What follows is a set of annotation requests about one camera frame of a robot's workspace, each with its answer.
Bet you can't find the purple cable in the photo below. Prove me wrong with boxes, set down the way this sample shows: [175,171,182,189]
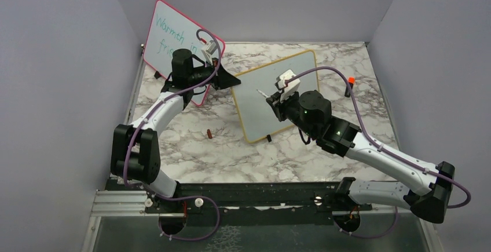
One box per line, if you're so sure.
[285,65,472,239]
[124,28,225,243]

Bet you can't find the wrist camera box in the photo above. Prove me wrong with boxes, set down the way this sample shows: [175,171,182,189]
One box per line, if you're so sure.
[275,70,300,103]
[201,40,218,65]

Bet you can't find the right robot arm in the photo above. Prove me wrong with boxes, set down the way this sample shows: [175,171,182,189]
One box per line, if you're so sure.
[266,90,455,224]

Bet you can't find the pink framed whiteboard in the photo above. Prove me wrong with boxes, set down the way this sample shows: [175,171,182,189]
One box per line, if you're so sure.
[142,0,226,108]

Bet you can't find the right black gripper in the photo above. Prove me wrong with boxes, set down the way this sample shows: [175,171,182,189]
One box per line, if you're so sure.
[267,88,316,138]

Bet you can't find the yellow framed whiteboard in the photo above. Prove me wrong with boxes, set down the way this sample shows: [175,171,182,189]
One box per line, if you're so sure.
[232,50,317,144]

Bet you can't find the white whiteboard marker pen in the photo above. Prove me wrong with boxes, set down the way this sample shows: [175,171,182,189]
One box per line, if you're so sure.
[257,89,269,98]

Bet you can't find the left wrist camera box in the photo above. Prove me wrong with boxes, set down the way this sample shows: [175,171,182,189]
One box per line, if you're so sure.
[201,40,218,65]

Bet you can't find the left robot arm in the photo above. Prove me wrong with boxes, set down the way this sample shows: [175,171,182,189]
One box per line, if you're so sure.
[110,49,241,212]

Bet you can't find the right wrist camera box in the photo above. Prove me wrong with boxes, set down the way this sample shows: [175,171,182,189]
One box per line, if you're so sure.
[275,70,300,103]

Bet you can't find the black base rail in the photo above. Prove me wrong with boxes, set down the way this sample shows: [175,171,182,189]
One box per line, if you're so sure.
[105,179,373,228]

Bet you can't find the orange capped black marker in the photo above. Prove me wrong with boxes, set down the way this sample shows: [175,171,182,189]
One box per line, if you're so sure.
[344,76,356,97]

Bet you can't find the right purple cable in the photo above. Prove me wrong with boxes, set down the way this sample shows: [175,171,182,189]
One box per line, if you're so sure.
[285,65,472,239]

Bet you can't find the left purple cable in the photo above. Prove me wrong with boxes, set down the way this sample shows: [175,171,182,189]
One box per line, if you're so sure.
[124,28,225,243]

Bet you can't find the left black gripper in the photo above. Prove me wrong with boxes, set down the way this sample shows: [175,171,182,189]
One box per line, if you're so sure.
[187,57,240,90]

